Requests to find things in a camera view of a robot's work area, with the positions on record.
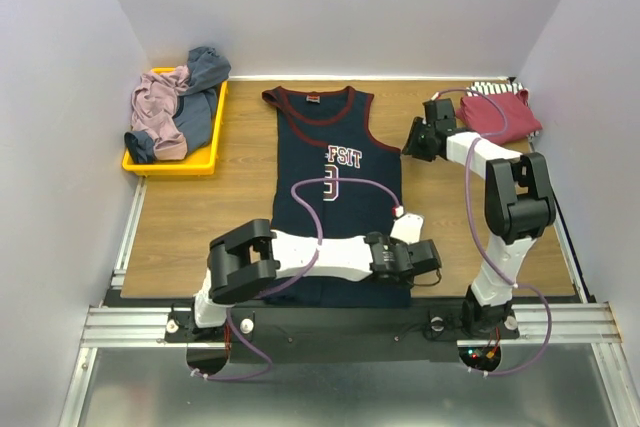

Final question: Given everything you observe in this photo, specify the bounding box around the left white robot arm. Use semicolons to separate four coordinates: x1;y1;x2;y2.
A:
187;214;441;341

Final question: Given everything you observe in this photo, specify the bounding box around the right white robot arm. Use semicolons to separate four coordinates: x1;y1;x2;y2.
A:
402;96;556;337

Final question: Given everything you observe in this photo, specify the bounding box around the folded red tank top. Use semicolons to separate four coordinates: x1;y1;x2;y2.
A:
453;89;544;151

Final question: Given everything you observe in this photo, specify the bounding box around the folded striped tank top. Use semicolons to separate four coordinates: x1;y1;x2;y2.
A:
464;79;542;141

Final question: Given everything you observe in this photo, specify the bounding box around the grey-blue tank top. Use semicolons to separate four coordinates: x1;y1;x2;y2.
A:
123;45;232;164

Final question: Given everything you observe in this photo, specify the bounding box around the pink tank top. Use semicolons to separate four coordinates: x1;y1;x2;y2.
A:
124;65;190;164

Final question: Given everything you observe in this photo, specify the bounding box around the right silver knob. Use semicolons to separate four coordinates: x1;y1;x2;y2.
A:
430;316;445;333

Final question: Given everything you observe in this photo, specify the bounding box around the left white knob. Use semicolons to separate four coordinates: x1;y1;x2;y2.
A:
240;319;254;334

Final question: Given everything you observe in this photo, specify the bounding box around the yellow plastic tray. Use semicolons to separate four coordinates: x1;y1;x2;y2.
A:
122;68;227;177

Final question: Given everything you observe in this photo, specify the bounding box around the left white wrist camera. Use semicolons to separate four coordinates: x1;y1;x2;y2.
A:
390;213;424;244

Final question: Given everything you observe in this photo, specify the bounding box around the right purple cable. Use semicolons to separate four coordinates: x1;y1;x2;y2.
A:
430;88;553;378

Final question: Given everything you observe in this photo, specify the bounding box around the purple cable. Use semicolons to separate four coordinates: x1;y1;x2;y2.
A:
192;177;405;381
430;88;553;378

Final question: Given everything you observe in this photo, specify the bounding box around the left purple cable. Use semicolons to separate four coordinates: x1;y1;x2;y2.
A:
192;177;405;381

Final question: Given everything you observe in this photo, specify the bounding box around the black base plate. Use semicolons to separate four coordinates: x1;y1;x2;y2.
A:
164;297;524;367

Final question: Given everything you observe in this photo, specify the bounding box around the aluminium frame rail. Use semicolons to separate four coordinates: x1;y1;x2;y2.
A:
59;179;179;426

